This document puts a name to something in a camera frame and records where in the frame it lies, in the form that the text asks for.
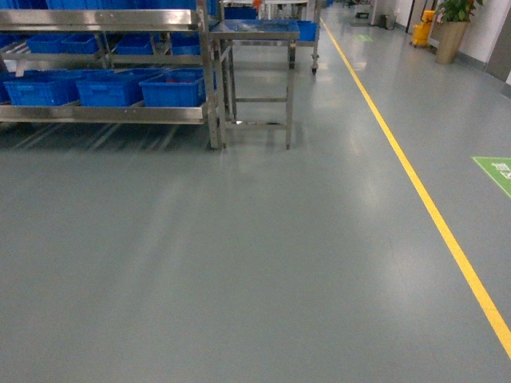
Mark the blue bin with red items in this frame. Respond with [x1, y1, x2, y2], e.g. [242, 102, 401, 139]
[139, 69, 206, 108]

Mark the blue bin middle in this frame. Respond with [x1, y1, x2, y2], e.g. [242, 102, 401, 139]
[76, 69, 162, 107]

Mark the steel roller shelf rack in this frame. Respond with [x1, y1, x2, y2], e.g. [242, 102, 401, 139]
[1, 1, 220, 148]

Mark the blue bin left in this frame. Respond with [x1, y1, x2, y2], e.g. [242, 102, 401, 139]
[4, 71, 85, 106]

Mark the small steel side table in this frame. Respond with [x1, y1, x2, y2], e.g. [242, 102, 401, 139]
[211, 19, 299, 149]

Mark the yellow mop bucket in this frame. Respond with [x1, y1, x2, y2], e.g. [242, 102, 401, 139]
[410, 10, 435, 48]

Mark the tall planter with plant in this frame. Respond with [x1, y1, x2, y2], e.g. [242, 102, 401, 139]
[435, 0, 484, 65]

